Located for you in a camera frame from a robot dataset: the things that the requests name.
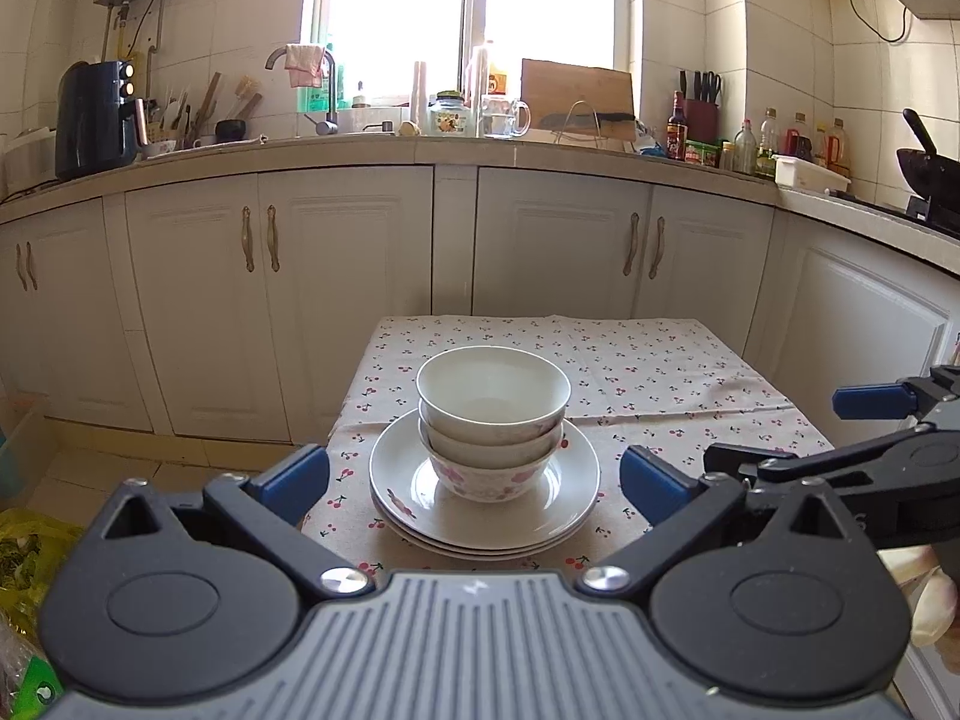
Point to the white plastic tub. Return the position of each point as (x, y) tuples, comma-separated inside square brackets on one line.
[(26, 157)]

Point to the dark sauce bottle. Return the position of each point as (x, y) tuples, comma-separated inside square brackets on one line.
[(677, 135)]

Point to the bunch of kitchen utensils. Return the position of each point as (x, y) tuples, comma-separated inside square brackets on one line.
[(202, 109)]

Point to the clear glass pitcher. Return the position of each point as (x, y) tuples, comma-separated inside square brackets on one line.
[(502, 120)]

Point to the black air fryer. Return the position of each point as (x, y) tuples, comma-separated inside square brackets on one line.
[(94, 120)]

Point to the wooden cutting board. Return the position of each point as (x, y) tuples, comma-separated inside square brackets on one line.
[(577, 86)]

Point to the yellow plastic bag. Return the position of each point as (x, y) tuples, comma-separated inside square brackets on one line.
[(34, 562)]

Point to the kitchen window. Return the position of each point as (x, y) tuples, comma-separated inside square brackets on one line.
[(390, 15)]

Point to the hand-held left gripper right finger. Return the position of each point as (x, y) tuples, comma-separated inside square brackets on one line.
[(654, 486)]

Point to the green seasoning box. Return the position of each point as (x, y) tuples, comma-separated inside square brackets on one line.
[(702, 152)]

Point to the metal kitchen faucet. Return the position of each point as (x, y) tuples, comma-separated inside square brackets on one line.
[(330, 90)]

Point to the black wok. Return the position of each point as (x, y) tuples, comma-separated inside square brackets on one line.
[(934, 169)]

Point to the small black bowl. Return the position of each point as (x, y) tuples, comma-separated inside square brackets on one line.
[(232, 130)]

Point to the plain white bowl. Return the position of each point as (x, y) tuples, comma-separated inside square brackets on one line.
[(450, 394)]

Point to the cherry print tablecloth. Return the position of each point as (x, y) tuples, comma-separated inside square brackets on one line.
[(637, 367)]

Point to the white plastic tray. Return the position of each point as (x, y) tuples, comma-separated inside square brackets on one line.
[(810, 174)]

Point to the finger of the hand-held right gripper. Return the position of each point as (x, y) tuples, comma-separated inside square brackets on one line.
[(757, 457), (870, 401)]

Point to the small seasoning jar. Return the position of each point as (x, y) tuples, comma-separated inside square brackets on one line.
[(727, 156)]

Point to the red labelled bottle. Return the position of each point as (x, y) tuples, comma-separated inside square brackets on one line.
[(798, 141)]

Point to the clear bottle orange label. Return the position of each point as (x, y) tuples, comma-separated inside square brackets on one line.
[(487, 67)]

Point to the green packet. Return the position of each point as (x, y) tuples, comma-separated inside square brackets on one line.
[(30, 690)]

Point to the yellow condiment bottle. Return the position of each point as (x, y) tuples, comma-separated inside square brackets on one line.
[(821, 146)]

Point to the pink dish cloth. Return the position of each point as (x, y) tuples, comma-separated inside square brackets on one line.
[(304, 66)]

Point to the black cleaver knife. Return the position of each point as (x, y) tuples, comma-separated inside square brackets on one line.
[(611, 118)]

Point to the orange oil bottle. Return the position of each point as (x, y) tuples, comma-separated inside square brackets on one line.
[(838, 150)]

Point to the small clear bottle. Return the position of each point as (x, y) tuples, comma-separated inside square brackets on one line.
[(361, 96)]

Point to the small white bowl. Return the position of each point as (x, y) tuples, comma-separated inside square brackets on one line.
[(480, 448)]

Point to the clear glass bottle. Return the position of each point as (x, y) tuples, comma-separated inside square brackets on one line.
[(745, 150)]

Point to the black gas stove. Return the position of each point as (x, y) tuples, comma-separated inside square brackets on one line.
[(930, 211)]

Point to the white fruit print plate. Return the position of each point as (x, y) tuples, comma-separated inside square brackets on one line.
[(480, 545), (577, 480), (487, 556)]

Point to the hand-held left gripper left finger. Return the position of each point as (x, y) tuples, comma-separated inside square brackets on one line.
[(294, 481)]

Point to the white capped bottle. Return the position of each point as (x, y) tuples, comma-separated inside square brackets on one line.
[(769, 142)]

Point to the dark red knife block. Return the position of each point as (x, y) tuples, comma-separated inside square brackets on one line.
[(701, 120)]

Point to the white pink floral bowl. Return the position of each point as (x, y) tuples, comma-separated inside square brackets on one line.
[(487, 484)]

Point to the person's right hand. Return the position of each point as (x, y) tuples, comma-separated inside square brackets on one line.
[(926, 585)]

